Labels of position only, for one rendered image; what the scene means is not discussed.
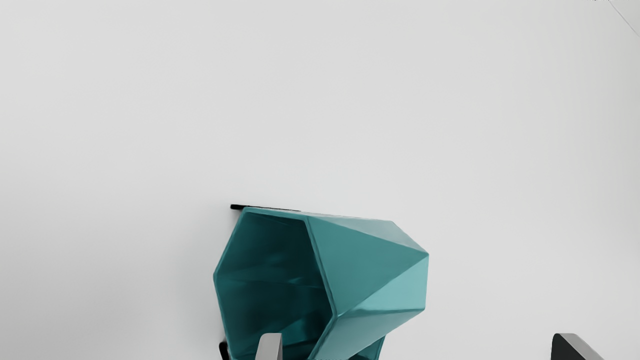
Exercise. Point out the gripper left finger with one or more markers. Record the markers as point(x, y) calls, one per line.
point(270, 348)

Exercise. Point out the teal faceted mug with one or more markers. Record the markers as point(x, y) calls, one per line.
point(360, 270)

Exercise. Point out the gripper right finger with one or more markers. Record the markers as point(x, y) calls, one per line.
point(570, 349)

